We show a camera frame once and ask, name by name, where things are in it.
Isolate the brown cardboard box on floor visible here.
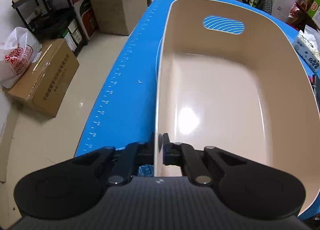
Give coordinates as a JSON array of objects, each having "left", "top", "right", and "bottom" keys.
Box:
[{"left": 8, "top": 39, "right": 79, "bottom": 117}]

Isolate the beige plastic storage bin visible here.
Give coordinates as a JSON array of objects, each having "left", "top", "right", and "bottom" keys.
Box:
[{"left": 155, "top": 0, "right": 319, "bottom": 211}]

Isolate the white tissue pack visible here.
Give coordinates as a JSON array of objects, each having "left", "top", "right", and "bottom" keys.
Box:
[{"left": 292, "top": 26, "right": 320, "bottom": 73}]

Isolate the black metal shelf rack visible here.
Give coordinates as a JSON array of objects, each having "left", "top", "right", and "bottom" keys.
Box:
[{"left": 11, "top": 0, "right": 87, "bottom": 55}]

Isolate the white red plastic bag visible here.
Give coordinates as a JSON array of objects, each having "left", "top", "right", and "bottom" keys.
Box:
[{"left": 0, "top": 27, "right": 42, "bottom": 89}]

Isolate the blue silicone baking mat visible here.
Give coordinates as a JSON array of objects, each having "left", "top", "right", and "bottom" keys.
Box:
[{"left": 76, "top": 0, "right": 319, "bottom": 219}]

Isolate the large stacked cardboard box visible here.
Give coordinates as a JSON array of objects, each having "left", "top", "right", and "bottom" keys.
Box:
[{"left": 90, "top": 0, "right": 148, "bottom": 36}]

